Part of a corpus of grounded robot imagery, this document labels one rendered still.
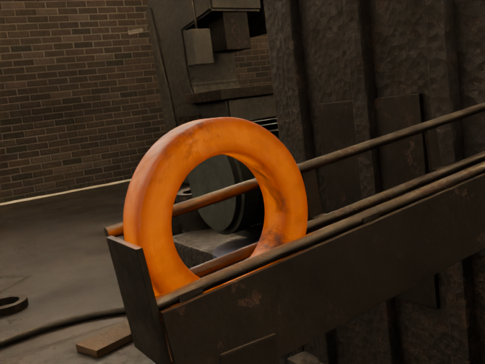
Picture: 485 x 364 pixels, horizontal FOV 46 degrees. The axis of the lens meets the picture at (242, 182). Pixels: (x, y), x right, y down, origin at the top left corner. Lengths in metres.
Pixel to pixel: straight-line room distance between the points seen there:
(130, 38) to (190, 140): 6.61
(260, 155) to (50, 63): 6.27
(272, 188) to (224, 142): 0.08
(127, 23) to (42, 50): 1.05
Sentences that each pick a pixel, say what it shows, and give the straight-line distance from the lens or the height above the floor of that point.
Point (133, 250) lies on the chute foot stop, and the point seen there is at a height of 0.65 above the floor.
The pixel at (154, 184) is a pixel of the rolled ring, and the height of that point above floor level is 0.70.
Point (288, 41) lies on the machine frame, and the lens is 1.37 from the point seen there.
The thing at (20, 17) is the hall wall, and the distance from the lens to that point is 6.78.
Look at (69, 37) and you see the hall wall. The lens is 6.86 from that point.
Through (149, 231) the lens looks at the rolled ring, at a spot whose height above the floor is 0.66.
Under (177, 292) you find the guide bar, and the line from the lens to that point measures 0.48.
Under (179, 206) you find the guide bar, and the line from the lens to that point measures 0.56.
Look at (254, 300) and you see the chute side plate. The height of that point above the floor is 0.58.
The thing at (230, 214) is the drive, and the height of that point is 0.39.
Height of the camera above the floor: 0.76
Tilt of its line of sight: 8 degrees down
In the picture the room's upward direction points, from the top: 7 degrees counter-clockwise
